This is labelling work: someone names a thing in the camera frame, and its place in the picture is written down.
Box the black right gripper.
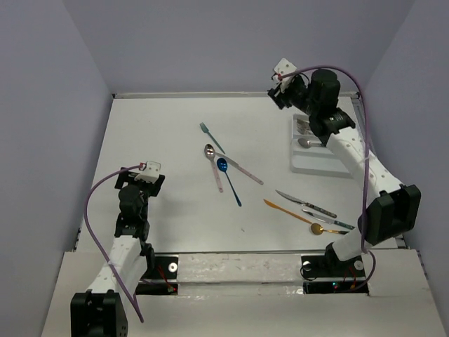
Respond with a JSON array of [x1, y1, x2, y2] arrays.
[[269, 75, 320, 116]]

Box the silver fork black speckled handle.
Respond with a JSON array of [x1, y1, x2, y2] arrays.
[[296, 119, 310, 129]]

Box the silver spoon teal speckled handle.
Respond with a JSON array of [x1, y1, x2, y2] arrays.
[[297, 138, 325, 149]]

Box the silver spoon pink handle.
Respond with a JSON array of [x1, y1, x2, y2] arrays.
[[203, 144, 223, 193]]

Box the silver knife pink handle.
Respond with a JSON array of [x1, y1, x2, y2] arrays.
[[215, 152, 264, 185]]

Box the blue spoon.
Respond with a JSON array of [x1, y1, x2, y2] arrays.
[[217, 157, 242, 207]]

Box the teal fork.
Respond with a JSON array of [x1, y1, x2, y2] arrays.
[[199, 122, 225, 154]]

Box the silver fork slim handle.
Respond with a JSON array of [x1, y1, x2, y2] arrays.
[[297, 128, 313, 136]]

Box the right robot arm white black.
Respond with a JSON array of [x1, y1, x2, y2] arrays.
[[267, 63, 422, 278]]

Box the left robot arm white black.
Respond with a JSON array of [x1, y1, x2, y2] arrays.
[[70, 161, 165, 336]]

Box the white compartment tray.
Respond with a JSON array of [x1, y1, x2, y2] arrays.
[[290, 114, 351, 178]]

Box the small silver knife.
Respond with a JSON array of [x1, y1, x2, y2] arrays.
[[302, 209, 355, 230]]

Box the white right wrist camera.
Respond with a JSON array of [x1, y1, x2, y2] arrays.
[[271, 58, 297, 93]]

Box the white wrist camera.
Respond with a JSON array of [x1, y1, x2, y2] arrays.
[[271, 58, 297, 93], [135, 161, 161, 183]]

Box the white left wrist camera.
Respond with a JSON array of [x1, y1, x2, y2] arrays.
[[135, 161, 161, 183]]

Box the knife black speckled handle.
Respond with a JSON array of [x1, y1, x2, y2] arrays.
[[276, 190, 337, 219]]

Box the gold spoon orange handle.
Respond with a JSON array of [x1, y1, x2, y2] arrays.
[[263, 199, 313, 225]]

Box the gold utensil teal handle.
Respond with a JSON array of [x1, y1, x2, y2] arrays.
[[310, 223, 349, 235]]

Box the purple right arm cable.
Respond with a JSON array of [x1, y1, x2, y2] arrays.
[[272, 64, 377, 292]]

